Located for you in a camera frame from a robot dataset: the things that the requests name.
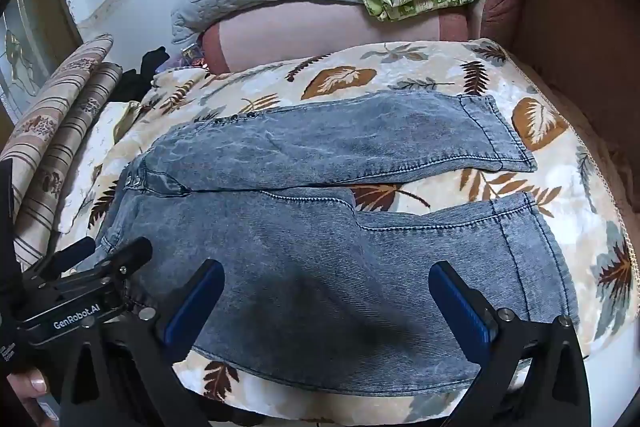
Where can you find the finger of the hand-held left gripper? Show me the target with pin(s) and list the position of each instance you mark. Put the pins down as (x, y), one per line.
(127, 257)
(75, 253)

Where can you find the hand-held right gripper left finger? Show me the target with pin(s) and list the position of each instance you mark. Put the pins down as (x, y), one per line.
(196, 302)

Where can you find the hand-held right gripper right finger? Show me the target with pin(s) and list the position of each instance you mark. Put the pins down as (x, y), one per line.
(460, 307)

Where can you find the blue denim pants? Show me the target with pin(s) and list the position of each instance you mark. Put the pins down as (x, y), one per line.
(310, 257)

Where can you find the person's left hand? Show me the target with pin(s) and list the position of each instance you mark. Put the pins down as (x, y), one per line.
(32, 387)

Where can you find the cream cloth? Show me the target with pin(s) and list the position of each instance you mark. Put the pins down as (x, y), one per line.
(107, 127)

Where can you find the black cloth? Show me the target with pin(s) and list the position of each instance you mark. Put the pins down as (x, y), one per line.
(145, 72)

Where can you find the small colourful packet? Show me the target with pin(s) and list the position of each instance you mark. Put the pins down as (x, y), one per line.
(192, 54)

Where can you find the patterned glass door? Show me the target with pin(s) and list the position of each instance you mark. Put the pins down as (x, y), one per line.
(30, 37)

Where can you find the leaf-print fleece blanket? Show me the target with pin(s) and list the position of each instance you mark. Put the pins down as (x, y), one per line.
(340, 79)

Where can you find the pink bolster pillow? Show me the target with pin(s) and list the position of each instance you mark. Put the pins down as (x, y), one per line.
(320, 32)

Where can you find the brown cardboard box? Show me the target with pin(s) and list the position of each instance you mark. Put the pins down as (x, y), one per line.
(570, 17)

